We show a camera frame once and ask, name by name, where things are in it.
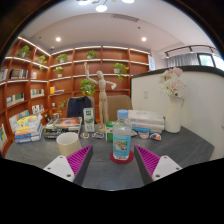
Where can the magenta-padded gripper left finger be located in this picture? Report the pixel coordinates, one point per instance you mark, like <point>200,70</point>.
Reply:
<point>77,160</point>

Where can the white wall socket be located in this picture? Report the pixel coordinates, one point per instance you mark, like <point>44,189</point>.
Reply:
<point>146,94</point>

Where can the black ceiling track rail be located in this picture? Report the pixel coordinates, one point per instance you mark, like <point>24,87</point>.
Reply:
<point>190,50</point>

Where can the white partition with dark top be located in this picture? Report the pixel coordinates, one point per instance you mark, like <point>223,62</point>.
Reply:
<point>203,100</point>

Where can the wooden jointed mannequin figure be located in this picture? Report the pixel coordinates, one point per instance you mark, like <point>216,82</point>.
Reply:
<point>102,96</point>

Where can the clear blue-capped water bottle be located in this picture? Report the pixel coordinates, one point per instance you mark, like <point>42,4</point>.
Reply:
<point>121,140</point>

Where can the stack of white packs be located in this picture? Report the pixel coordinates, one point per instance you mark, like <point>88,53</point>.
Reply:
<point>146,118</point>

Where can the recessed ceiling spotlights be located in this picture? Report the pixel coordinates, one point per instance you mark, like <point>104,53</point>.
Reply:
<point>58,39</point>

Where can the cream ribbed mug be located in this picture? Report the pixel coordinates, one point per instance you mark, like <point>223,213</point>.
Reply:
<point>68,145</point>

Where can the small painted stone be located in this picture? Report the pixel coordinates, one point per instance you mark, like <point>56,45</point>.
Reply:
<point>84,135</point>
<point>155,136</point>
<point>143,135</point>
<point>97,135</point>

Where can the branched ceiling lamp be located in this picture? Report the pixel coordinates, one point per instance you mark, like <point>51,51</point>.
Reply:
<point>101,8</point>

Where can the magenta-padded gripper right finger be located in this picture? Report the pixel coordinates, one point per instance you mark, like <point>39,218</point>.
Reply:
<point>148,160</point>

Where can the green and white carton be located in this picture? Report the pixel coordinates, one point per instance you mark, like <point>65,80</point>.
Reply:
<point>89,120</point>

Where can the green box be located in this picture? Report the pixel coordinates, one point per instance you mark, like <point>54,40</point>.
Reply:
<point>109,131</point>

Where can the white vase with flowers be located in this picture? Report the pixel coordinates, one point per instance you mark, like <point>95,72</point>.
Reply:
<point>173,115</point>

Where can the grey curtain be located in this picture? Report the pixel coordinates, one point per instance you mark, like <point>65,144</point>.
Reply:
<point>182,60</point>

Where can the ceiling air vent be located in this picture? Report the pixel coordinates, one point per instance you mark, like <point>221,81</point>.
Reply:
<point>125,17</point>

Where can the window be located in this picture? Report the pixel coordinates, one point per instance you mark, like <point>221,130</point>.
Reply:
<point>208,60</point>

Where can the stack of colourful books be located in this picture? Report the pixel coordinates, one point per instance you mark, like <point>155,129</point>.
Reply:
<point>28,128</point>

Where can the chair with dark jacket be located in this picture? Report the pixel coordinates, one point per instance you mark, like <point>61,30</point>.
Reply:
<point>77,106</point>

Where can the stack of dark books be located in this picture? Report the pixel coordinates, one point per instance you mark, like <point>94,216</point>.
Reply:
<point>63,125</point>

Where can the wooden shelf unit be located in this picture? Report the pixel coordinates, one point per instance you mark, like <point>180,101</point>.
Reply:
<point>66,70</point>

